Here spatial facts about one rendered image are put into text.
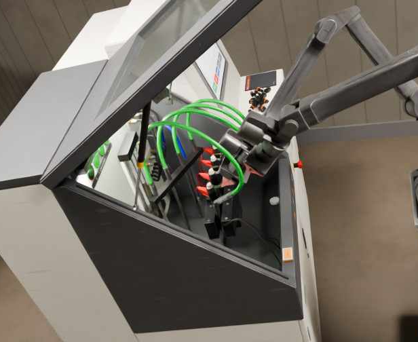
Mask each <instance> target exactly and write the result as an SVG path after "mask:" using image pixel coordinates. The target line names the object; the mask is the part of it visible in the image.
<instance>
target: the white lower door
mask: <svg viewBox="0 0 418 342"><path fill-rule="evenodd" d="M295 199H296V210H297V229H298V239H299V258H300V268H301V288H302V297H303V315H304V318H305V323H306V326H307V331H308V335H309V340H310V342H321V335H320V322H319V315H318V301H317V294H316V286H315V282H314V276H313V272H312V269H311V263H310V259H309V253H308V249H307V243H306V239H305V233H304V230H303V224H302V220H301V214H300V210H299V204H298V200H297V195H296V191H295Z"/></svg>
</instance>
